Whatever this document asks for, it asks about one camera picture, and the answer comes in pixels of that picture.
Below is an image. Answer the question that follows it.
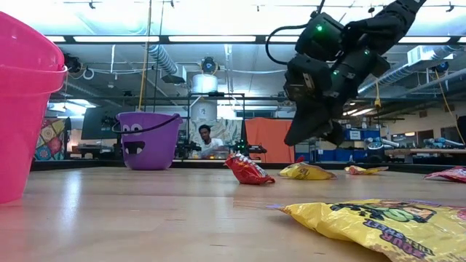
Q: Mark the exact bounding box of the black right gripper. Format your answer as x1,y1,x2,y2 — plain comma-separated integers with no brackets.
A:
283,49,390,146

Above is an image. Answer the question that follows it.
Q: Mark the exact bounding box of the yellow sour candy packet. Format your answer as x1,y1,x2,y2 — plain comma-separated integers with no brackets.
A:
278,162,338,181
267,198,466,262

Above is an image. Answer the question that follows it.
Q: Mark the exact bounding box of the plain yellow candy packet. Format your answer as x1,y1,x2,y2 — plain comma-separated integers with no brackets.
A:
344,164,390,175

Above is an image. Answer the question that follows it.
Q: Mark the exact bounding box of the purple halloween bucket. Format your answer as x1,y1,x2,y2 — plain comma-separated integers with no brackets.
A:
111,111,183,171

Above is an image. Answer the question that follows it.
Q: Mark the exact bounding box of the pink halloween bucket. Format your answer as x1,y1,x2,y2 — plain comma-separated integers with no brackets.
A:
0,10,69,205

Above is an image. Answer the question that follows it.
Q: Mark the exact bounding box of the blue storage bin shelf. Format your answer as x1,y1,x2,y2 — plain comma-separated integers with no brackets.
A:
294,127,382,163

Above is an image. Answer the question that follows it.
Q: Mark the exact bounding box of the orange panel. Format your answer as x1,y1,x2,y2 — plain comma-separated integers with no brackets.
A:
244,116,296,164

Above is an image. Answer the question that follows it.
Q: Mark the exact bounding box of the leaf pattern mural panel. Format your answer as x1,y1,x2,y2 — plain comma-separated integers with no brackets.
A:
189,119,245,159

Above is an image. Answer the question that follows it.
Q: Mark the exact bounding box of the long wooden workbench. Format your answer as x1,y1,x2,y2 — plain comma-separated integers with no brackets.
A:
384,147,466,157

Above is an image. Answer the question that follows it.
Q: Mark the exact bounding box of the person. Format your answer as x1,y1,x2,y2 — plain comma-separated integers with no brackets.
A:
198,124,229,160

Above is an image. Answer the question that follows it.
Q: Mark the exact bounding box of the white cylindrical tank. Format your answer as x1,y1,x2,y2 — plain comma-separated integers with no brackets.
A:
191,72,219,121

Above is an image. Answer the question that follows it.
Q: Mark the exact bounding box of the black round ceiling device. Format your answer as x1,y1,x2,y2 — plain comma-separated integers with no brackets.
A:
201,56,218,74

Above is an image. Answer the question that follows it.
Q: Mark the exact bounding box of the black monitor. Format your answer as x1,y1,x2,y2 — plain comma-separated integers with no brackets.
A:
80,106,121,141

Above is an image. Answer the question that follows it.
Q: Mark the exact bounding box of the colourful patterned tapestry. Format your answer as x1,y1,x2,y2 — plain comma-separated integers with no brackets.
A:
34,118,68,162

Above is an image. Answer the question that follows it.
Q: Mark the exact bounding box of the black metal rack frame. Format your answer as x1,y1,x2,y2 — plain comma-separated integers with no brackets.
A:
187,92,245,161

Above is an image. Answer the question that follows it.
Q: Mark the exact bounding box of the silver ventilation duct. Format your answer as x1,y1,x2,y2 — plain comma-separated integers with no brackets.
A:
147,43,181,77

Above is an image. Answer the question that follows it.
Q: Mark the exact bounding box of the black overhead frame beam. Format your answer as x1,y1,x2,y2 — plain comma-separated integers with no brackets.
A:
43,34,466,45

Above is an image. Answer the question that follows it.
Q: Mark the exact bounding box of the yellow hanging cable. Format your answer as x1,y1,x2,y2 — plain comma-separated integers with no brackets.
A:
137,0,153,112

